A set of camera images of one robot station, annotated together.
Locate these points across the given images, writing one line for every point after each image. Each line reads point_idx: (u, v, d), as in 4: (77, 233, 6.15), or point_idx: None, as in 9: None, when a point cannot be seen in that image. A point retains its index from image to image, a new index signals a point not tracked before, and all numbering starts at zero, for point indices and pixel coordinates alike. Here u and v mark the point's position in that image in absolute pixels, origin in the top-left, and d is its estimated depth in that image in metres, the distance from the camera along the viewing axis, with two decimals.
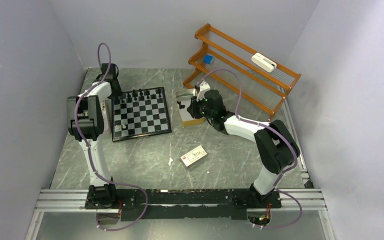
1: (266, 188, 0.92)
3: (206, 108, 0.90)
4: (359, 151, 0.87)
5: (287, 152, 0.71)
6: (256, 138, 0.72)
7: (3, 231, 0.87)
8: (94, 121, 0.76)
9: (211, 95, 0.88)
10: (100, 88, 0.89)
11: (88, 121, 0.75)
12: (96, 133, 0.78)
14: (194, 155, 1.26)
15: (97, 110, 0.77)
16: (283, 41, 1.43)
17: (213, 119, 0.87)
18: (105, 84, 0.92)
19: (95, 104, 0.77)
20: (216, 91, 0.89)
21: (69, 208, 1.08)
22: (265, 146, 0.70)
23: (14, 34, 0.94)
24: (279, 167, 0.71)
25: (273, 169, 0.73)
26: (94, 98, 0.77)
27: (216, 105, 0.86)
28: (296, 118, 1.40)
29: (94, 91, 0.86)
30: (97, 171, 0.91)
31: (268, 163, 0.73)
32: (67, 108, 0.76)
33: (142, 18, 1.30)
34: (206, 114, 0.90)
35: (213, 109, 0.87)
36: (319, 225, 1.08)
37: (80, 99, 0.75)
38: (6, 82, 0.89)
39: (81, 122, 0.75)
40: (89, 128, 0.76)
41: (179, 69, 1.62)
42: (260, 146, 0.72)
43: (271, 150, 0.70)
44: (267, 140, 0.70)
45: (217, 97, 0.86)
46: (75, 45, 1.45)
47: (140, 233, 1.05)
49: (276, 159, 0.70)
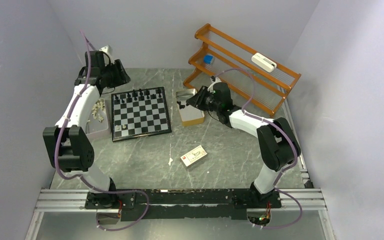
1: (266, 187, 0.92)
3: (213, 99, 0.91)
4: (360, 151, 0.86)
5: (289, 150, 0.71)
6: (259, 134, 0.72)
7: (3, 231, 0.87)
8: (81, 155, 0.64)
9: (220, 88, 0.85)
10: (82, 106, 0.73)
11: (73, 157, 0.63)
12: (83, 168, 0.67)
14: (194, 155, 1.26)
15: (82, 143, 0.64)
16: (283, 41, 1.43)
17: (219, 111, 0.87)
18: (89, 93, 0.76)
19: (80, 137, 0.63)
20: (225, 84, 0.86)
21: (70, 208, 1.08)
22: (267, 143, 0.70)
23: (14, 34, 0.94)
24: (278, 165, 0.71)
25: (272, 165, 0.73)
26: (77, 130, 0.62)
27: (224, 99, 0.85)
28: (296, 118, 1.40)
29: (77, 113, 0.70)
30: (95, 186, 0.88)
31: (268, 159, 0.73)
32: (45, 142, 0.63)
33: (142, 18, 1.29)
34: (213, 105, 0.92)
35: (220, 101, 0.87)
36: (318, 225, 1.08)
37: (61, 132, 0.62)
38: (6, 82, 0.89)
39: (64, 158, 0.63)
40: (74, 164, 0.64)
41: (179, 69, 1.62)
42: (262, 142, 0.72)
43: (272, 147, 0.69)
44: (269, 136, 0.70)
45: (225, 90, 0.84)
46: (75, 45, 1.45)
47: (140, 232, 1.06)
49: (276, 156, 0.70)
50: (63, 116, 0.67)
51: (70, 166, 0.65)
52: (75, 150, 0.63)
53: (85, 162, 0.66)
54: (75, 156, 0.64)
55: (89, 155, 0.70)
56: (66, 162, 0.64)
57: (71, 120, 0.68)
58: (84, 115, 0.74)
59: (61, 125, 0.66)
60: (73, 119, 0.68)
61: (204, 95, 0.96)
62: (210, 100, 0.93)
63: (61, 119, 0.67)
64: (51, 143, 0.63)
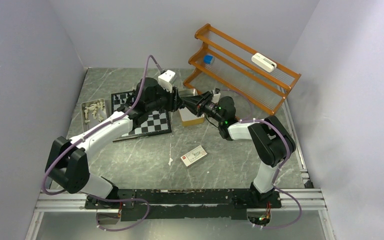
1: (265, 186, 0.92)
3: (217, 109, 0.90)
4: (359, 151, 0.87)
5: (281, 145, 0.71)
6: (250, 131, 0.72)
7: (3, 231, 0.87)
8: (69, 179, 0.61)
9: (226, 105, 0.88)
10: (105, 132, 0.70)
11: (62, 176, 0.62)
12: (66, 190, 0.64)
14: (194, 155, 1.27)
15: (77, 169, 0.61)
16: (283, 40, 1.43)
17: (220, 125, 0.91)
18: (121, 123, 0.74)
19: (78, 164, 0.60)
20: (230, 101, 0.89)
21: (70, 209, 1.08)
22: (259, 138, 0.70)
23: (14, 33, 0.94)
24: (273, 159, 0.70)
25: (267, 161, 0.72)
26: (79, 156, 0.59)
27: (228, 116, 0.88)
28: (296, 118, 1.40)
29: (95, 137, 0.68)
30: (90, 194, 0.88)
31: (263, 156, 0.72)
32: (51, 149, 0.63)
33: (142, 18, 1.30)
34: (214, 115, 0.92)
35: (223, 117, 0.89)
36: (319, 225, 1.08)
37: (66, 150, 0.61)
38: (7, 82, 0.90)
39: (55, 173, 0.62)
40: (60, 183, 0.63)
41: (179, 69, 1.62)
42: (254, 139, 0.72)
43: (264, 142, 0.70)
44: (260, 131, 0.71)
45: (231, 109, 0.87)
46: (75, 45, 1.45)
47: (140, 233, 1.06)
49: (270, 150, 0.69)
50: (82, 135, 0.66)
51: (57, 182, 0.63)
52: (67, 172, 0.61)
53: (70, 186, 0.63)
54: (64, 177, 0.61)
55: (81, 180, 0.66)
56: (56, 177, 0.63)
57: (84, 142, 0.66)
58: (102, 142, 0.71)
59: (74, 141, 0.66)
60: (86, 142, 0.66)
61: (207, 100, 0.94)
62: (213, 107, 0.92)
63: (78, 136, 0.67)
64: (55, 152, 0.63)
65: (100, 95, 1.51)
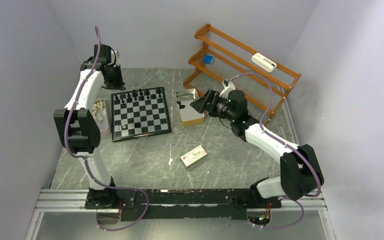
1: (269, 194, 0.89)
3: (228, 107, 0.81)
4: (359, 151, 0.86)
5: (312, 182, 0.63)
6: (282, 162, 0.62)
7: (3, 231, 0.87)
8: (89, 136, 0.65)
9: (236, 97, 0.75)
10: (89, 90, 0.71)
11: (81, 138, 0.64)
12: (91, 147, 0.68)
14: (194, 155, 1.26)
15: (88, 125, 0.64)
16: (283, 40, 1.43)
17: (234, 122, 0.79)
18: (95, 77, 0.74)
19: (88, 119, 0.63)
20: (241, 92, 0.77)
21: (70, 209, 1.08)
22: (290, 174, 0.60)
23: (13, 34, 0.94)
24: (299, 195, 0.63)
25: (290, 194, 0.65)
26: (86, 112, 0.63)
27: (239, 109, 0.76)
28: (296, 118, 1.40)
29: (84, 96, 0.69)
30: (96, 178, 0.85)
31: (288, 188, 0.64)
32: (56, 124, 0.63)
33: (142, 17, 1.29)
34: (226, 114, 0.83)
35: (236, 112, 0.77)
36: (319, 225, 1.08)
37: (69, 115, 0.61)
38: (7, 82, 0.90)
39: (73, 138, 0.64)
40: (84, 143, 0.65)
41: (179, 69, 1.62)
42: (283, 170, 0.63)
43: (295, 179, 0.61)
44: (295, 167, 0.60)
45: (242, 100, 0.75)
46: (75, 45, 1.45)
47: (141, 233, 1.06)
49: (298, 188, 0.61)
50: (72, 100, 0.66)
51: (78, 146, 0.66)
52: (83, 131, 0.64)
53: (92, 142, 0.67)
54: (83, 136, 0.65)
55: (96, 135, 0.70)
56: (75, 143, 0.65)
57: (79, 104, 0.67)
58: (91, 100, 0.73)
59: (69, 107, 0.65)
60: (81, 103, 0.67)
61: (216, 100, 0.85)
62: (223, 106, 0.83)
63: (69, 103, 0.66)
64: (60, 124, 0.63)
65: (100, 95, 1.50)
